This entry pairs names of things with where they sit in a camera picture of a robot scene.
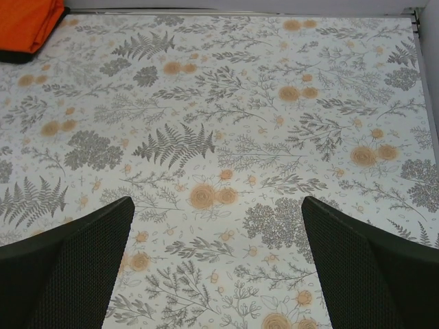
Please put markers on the black folded t shirt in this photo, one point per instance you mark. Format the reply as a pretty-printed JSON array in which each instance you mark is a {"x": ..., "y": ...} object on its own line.
[{"x": 16, "y": 57}]

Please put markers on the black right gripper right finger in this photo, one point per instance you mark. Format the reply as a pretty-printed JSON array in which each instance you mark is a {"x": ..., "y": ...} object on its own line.
[{"x": 369, "y": 277}]

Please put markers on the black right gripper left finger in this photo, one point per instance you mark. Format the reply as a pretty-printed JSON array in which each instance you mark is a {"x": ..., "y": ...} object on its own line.
[{"x": 64, "y": 277}]

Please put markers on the orange folded t shirt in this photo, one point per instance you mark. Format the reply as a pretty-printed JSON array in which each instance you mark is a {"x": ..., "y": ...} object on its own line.
[{"x": 27, "y": 24}]

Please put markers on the floral patterned table cloth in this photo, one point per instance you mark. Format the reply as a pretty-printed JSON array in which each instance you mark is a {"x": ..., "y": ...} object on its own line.
[{"x": 218, "y": 127}]

